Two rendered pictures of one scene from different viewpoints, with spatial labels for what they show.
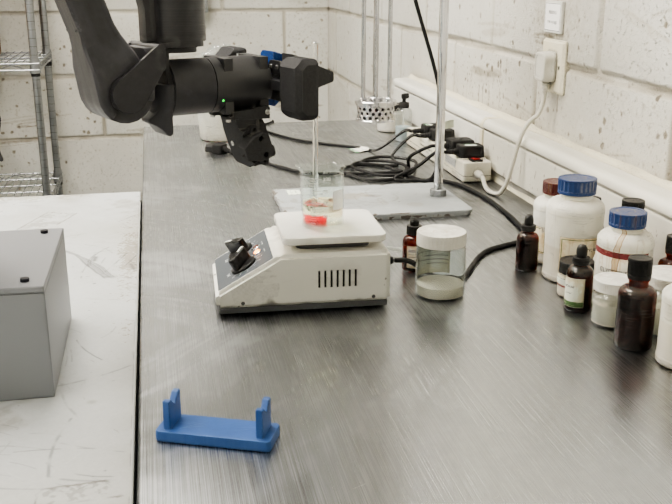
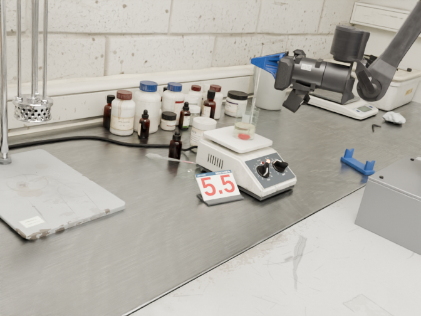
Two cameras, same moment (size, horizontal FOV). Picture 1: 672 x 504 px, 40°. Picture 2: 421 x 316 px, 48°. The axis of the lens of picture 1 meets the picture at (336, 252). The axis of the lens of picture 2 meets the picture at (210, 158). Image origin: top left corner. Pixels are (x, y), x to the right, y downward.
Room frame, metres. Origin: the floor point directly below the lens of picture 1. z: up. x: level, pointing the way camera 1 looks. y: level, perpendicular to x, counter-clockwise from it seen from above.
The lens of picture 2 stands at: (1.76, 0.75, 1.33)
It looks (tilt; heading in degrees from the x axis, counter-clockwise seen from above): 22 degrees down; 230
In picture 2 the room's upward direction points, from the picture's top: 9 degrees clockwise
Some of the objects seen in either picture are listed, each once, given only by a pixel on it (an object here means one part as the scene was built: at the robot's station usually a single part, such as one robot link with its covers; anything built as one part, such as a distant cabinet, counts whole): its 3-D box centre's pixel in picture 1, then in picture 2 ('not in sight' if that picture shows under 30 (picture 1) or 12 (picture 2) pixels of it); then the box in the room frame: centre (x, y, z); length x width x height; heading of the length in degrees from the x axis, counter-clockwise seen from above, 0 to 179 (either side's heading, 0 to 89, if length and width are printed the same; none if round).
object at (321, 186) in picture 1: (320, 194); (246, 122); (1.05, 0.02, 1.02); 0.06 x 0.05 x 0.08; 77
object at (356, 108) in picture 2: not in sight; (339, 102); (0.24, -0.33, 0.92); 0.26 x 0.19 x 0.05; 104
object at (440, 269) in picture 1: (440, 262); (202, 135); (1.05, -0.13, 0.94); 0.06 x 0.06 x 0.08
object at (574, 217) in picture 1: (574, 227); (146, 106); (1.12, -0.30, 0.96); 0.07 x 0.07 x 0.13
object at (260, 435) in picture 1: (217, 418); (358, 160); (0.70, 0.10, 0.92); 0.10 x 0.03 x 0.04; 79
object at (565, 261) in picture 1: (575, 277); (168, 121); (1.05, -0.29, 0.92); 0.04 x 0.04 x 0.04
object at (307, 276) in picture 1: (306, 262); (243, 160); (1.05, 0.04, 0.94); 0.22 x 0.13 x 0.08; 99
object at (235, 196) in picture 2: not in sight; (219, 186); (1.17, 0.10, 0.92); 0.09 x 0.06 x 0.04; 177
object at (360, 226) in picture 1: (327, 226); (237, 138); (1.06, 0.01, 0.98); 0.12 x 0.12 x 0.01; 9
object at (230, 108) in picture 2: not in sight; (235, 103); (0.75, -0.35, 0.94); 0.07 x 0.07 x 0.07
